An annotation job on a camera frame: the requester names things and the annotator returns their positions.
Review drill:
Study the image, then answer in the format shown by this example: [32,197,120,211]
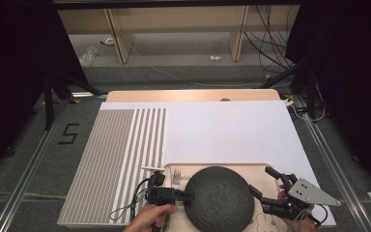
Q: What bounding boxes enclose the thin grey cable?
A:
[109,192,150,224]

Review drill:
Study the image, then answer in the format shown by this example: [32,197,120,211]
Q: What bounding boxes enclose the black curtain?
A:
[284,0,371,205]
[0,0,91,183]

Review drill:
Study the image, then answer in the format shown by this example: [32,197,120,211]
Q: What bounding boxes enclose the silver fork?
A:
[171,169,184,189]

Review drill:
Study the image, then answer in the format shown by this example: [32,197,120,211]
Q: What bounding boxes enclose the light wooden table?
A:
[105,89,282,103]

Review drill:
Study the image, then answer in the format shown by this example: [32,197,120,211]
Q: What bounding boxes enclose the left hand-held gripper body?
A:
[140,166,177,207]

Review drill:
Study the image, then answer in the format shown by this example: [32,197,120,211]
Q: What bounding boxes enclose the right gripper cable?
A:
[283,204,330,232]

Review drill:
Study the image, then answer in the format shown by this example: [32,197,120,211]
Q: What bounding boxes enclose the bundle of black cables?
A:
[243,4,300,75]

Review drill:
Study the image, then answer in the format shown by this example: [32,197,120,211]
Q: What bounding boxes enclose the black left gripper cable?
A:
[129,178,153,222]

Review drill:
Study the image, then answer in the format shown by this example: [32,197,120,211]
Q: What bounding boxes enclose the aluminium floor rail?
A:
[291,95,371,232]
[0,99,71,232]

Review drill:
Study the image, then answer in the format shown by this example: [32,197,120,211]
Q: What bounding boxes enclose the white board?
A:
[99,100,337,227]

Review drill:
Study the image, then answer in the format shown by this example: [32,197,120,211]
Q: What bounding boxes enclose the white plug with cable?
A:
[283,80,327,123]

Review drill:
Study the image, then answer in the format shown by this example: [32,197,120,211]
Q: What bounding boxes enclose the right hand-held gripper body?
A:
[260,174,342,220]

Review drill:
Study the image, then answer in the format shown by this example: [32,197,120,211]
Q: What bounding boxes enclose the grey striped placemat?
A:
[57,107,168,226]

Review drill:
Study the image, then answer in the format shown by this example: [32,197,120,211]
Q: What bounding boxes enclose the clear plastic wrapper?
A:
[78,46,98,68]

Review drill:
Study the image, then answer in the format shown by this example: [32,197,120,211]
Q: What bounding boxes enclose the black round plate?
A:
[183,165,256,232]

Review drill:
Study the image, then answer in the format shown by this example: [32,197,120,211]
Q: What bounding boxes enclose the beige tray with rabbit print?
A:
[154,162,293,232]

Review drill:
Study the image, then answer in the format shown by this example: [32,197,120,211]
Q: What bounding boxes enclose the person's left hand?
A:
[124,203,179,232]

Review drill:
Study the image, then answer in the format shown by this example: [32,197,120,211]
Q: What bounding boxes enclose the black metal stand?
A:
[259,54,319,119]
[43,71,109,131]

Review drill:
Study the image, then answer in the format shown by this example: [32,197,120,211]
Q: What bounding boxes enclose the light wooden shelf unit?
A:
[57,4,301,65]

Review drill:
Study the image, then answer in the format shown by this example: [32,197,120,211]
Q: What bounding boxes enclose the person's right hand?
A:
[276,186,321,232]

